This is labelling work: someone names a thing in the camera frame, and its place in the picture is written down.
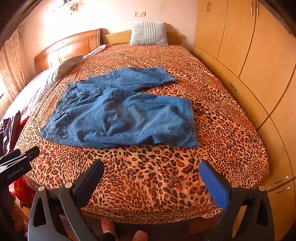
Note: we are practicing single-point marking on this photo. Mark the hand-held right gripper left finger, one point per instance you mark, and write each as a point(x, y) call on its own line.
point(92, 177)

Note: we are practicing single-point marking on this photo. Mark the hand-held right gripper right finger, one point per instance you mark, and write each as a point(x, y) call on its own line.
point(215, 183)

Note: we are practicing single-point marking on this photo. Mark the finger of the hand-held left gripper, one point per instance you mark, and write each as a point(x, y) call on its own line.
point(10, 156)
point(31, 154)

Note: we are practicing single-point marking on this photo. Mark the blue denim pants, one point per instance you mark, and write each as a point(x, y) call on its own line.
point(115, 115)

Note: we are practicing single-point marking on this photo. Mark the red patterned bag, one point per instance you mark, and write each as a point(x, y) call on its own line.
point(23, 192)

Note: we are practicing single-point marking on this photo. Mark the dark shiny garment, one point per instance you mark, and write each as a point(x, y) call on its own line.
point(9, 132)

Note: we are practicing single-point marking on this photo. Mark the red cloth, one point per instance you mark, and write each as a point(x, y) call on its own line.
point(23, 121)

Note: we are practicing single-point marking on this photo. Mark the red polka dot slipper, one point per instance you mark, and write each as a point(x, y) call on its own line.
point(107, 226)
point(140, 236)

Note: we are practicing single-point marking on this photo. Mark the leopard print bedspread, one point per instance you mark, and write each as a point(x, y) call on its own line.
point(161, 173)

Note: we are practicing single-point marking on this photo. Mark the white quilt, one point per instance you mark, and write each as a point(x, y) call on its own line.
point(34, 88)

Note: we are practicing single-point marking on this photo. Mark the patterned curtain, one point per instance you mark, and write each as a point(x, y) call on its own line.
point(11, 69)

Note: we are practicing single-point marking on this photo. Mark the plain grey pillow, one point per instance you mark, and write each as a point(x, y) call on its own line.
point(67, 66)

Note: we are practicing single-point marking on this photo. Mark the carved wooden headboard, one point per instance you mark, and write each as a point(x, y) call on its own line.
point(69, 45)

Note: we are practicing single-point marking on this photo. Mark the tan wooden wardrobe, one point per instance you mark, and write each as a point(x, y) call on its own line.
point(254, 58)

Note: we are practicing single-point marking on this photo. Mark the plain light wooden headboard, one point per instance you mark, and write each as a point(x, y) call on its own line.
point(115, 37)

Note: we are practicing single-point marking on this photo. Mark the grey striped pillow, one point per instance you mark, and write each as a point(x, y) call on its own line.
point(149, 33)

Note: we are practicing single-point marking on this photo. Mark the hanging crystal lamp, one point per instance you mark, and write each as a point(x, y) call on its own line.
point(72, 5)

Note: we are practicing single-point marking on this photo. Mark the wall switch panel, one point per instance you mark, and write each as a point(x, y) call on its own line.
point(140, 14)

